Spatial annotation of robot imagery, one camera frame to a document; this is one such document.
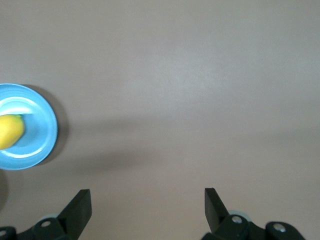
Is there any blue plate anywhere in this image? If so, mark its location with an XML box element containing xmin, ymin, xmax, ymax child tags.
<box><xmin>0</xmin><ymin>83</ymin><xmax>59</xmax><ymax>171</ymax></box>

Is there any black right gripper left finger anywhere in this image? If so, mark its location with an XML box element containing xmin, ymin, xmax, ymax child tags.
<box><xmin>0</xmin><ymin>189</ymin><xmax>93</xmax><ymax>240</ymax></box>

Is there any yellow lemon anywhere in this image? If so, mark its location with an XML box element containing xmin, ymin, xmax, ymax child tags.
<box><xmin>0</xmin><ymin>114</ymin><xmax>26</xmax><ymax>150</ymax></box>

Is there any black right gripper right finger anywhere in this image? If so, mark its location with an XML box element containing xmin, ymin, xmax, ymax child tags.
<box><xmin>201</xmin><ymin>187</ymin><xmax>307</xmax><ymax>240</ymax></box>

